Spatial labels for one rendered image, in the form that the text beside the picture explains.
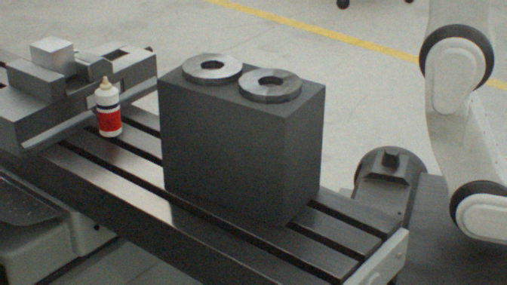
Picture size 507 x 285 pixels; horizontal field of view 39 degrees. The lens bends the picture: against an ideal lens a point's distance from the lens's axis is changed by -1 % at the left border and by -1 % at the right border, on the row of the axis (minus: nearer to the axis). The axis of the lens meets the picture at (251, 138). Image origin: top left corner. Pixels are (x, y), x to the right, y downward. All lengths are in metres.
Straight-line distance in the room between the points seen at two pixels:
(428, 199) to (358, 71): 2.02
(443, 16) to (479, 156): 0.31
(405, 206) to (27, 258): 0.88
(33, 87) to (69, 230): 0.26
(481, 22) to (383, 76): 2.33
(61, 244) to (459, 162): 0.81
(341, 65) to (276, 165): 2.83
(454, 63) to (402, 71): 2.41
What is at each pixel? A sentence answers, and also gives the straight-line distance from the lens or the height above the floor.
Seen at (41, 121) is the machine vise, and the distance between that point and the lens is 1.29.
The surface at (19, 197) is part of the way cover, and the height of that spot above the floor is 0.87.
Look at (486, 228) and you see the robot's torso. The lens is 1.58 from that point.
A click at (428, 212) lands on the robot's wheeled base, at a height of 0.57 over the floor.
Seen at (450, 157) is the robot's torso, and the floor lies 0.79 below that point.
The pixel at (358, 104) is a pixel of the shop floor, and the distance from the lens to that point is 3.43.
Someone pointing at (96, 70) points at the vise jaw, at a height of 1.03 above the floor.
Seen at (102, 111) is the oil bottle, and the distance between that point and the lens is 1.28.
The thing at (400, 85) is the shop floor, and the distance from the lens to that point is 3.65.
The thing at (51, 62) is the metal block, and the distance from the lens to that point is 1.31.
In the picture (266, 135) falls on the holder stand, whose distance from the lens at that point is 0.99.
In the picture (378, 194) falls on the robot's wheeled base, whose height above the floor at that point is 0.59.
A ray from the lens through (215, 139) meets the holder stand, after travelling 1.05.
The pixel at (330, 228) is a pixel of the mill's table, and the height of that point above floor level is 0.93.
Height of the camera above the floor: 1.58
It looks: 31 degrees down
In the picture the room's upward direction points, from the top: straight up
